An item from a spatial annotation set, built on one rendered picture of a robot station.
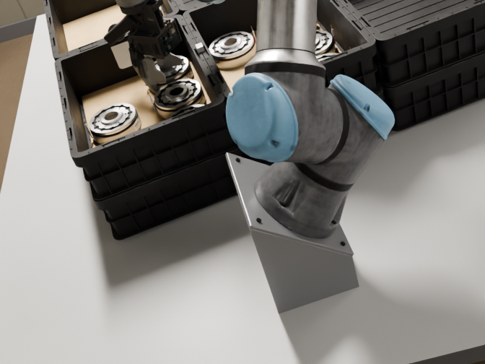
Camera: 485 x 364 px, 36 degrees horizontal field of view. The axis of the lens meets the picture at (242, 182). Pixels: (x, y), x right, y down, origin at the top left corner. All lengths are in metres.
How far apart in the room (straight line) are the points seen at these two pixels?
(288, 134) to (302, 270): 0.29
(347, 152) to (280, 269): 0.23
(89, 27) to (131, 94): 0.40
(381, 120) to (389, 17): 0.61
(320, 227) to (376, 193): 0.28
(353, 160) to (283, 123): 0.18
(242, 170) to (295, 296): 0.23
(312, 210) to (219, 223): 0.34
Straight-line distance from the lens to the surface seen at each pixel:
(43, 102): 2.07
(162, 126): 1.37
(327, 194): 1.17
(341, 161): 1.14
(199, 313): 1.33
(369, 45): 1.43
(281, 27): 1.06
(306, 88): 1.04
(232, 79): 1.62
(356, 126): 1.11
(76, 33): 2.04
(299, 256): 1.20
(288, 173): 1.18
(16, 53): 4.08
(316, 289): 1.27
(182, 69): 1.65
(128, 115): 1.56
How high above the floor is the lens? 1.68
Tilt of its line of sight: 39 degrees down
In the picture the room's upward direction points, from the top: 19 degrees counter-clockwise
